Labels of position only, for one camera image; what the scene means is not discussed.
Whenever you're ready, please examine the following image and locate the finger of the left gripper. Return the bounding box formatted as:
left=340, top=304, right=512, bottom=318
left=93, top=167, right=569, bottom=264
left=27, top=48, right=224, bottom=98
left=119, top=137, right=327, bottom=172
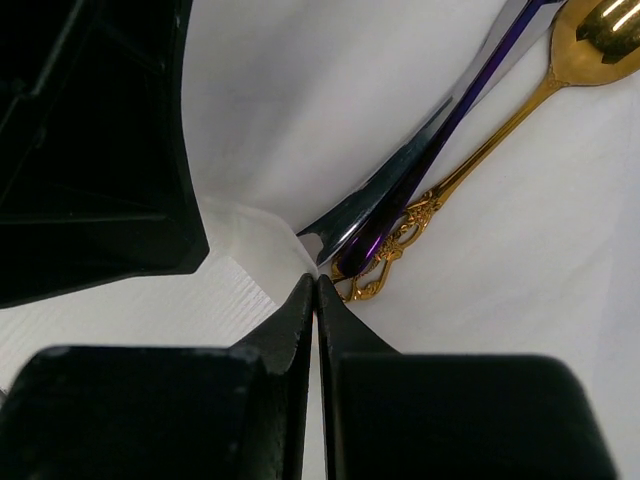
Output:
left=1, top=1, right=209, bottom=307

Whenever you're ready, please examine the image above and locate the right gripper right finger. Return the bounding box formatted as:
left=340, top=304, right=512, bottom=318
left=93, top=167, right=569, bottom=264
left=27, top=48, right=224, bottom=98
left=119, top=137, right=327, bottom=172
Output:
left=315, top=276, right=618, bottom=479

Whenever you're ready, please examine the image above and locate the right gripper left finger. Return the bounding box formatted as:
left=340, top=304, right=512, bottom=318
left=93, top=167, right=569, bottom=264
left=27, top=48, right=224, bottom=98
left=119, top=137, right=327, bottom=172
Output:
left=1, top=275, right=314, bottom=479

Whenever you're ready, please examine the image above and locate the silver table knife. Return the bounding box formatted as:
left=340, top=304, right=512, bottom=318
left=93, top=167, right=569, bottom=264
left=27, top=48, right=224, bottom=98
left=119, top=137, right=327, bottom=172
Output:
left=297, top=1, right=564, bottom=267

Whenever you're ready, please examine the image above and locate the white paper napkin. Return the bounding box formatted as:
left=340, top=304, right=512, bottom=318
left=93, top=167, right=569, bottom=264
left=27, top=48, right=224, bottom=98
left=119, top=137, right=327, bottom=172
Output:
left=177, top=0, right=640, bottom=396

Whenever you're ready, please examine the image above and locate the gold ornate spoon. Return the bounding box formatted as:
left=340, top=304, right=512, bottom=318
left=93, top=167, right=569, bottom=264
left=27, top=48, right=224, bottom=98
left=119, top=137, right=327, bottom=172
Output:
left=331, top=1, right=639, bottom=302

